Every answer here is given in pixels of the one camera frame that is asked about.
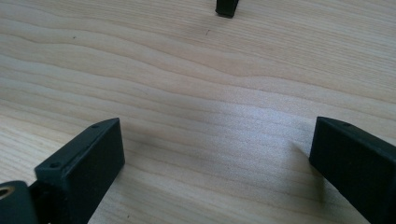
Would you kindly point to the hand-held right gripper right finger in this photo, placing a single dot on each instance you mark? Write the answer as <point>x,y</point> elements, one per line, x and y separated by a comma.
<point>358,168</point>

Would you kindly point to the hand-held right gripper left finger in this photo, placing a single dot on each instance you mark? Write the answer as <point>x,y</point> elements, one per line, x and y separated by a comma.
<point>84,168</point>

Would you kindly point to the small black shelf table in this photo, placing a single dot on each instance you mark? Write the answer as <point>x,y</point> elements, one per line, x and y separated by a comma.
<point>226,7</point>

